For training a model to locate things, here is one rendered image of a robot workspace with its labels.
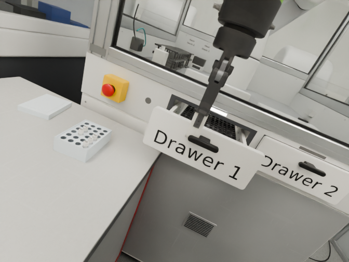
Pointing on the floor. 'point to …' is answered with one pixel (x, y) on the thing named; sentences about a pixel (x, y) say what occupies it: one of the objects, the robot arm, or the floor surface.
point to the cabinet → (219, 213)
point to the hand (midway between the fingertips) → (196, 125)
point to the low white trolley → (65, 184)
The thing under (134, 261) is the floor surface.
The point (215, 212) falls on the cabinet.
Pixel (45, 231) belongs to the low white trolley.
